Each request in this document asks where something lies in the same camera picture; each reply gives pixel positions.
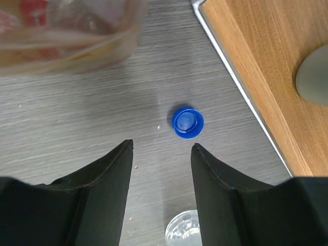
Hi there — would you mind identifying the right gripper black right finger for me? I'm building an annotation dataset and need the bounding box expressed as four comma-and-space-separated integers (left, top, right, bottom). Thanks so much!
191, 143, 327, 245

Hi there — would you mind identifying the green grey cup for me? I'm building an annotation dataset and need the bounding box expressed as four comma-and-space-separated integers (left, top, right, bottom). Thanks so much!
295, 45, 328, 106

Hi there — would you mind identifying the amber tea bottle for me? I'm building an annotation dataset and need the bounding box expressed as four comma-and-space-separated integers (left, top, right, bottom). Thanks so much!
1, 1, 147, 76

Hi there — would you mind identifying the clear bottle blue cap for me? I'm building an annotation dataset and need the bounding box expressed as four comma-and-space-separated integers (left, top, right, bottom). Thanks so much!
165, 210, 202, 246

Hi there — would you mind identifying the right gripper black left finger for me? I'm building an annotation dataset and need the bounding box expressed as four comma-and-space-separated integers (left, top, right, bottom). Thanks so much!
1, 140, 133, 245

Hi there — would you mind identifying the dark blue bottle cap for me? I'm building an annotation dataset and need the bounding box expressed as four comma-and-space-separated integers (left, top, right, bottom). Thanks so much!
172, 107, 204, 139

